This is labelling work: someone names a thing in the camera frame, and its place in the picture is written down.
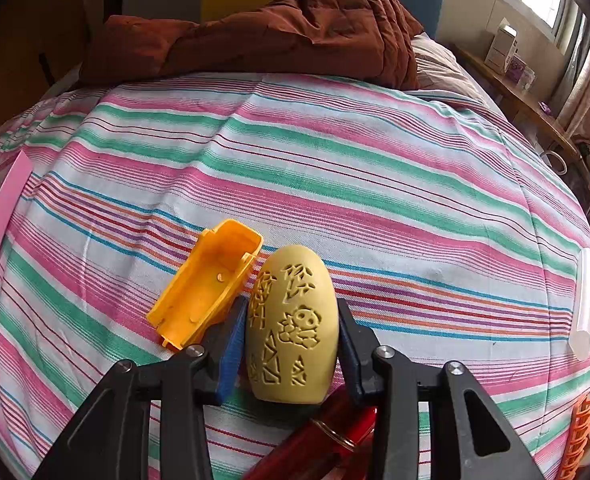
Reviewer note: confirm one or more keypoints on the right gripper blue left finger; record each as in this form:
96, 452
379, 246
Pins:
224, 343

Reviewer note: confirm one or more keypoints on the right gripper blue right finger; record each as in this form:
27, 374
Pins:
356, 344

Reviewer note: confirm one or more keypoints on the orange plastic shell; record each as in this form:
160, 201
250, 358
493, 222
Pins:
202, 291

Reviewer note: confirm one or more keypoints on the cream carved oval case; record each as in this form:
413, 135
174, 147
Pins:
292, 328

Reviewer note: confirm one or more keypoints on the red metallic capsule bottle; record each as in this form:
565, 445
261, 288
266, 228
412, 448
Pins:
333, 433

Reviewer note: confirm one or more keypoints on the striped pink green bedspread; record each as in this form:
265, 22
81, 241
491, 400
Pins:
441, 226

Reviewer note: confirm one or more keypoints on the white translucent tube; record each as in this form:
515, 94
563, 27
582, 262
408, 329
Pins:
579, 336

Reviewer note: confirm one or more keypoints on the orange plastic rack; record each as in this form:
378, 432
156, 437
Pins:
576, 456

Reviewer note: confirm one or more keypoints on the wooden side desk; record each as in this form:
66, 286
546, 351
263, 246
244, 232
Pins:
525, 103

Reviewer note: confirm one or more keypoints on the rust brown quilted jacket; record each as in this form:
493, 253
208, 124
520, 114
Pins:
369, 40

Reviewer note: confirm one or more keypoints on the white box on desk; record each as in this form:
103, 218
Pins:
502, 47

